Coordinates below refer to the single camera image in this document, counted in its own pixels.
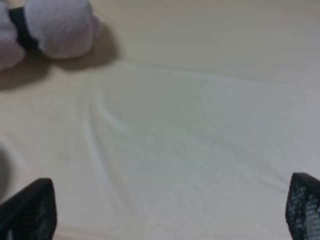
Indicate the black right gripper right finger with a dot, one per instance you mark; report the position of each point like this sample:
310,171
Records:
302,210

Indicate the rolled pink towel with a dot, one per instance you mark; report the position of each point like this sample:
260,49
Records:
60,29

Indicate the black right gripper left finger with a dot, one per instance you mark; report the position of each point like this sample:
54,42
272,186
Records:
31,214

